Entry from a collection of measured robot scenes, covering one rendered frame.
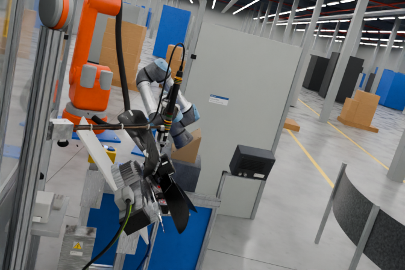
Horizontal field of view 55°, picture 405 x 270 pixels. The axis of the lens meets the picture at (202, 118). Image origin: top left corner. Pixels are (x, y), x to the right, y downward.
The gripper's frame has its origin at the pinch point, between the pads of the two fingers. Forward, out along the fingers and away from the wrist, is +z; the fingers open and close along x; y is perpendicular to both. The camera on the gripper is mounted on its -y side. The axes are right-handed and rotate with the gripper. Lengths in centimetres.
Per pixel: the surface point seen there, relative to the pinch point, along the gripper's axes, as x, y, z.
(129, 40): 4, 28, -797
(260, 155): -72, 27, -34
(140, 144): 12.2, 22.1, 4.4
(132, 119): 18.4, 11.2, -3.4
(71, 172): 55, 149, -234
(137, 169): 12.1, 32.8, 11.6
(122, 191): 19, 37, 32
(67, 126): 47, 10, 34
